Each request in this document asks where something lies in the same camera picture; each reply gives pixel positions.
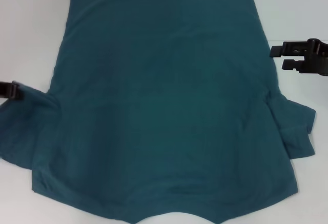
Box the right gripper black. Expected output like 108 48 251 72
270 38 328 76

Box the teal blue t-shirt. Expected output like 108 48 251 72
0 0 316 224

